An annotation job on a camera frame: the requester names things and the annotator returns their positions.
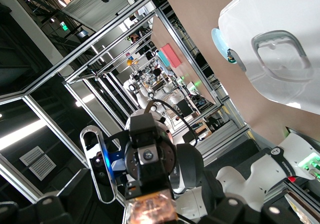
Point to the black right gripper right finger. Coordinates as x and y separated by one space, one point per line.
250 214

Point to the white lidded container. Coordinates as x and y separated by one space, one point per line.
275 14

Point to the green exit sign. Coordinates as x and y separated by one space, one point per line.
64 26

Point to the white vent grille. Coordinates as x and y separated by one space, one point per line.
37 162

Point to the light blue round plate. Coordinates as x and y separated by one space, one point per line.
218 41

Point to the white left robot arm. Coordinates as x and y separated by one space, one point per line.
262 174

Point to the pink and teal boxes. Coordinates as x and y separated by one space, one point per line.
171 55

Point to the teal flat box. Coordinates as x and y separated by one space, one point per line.
163 59

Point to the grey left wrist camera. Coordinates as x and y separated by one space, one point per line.
100 164

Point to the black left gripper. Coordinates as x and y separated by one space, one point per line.
166 159

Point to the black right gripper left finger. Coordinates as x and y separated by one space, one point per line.
37 211

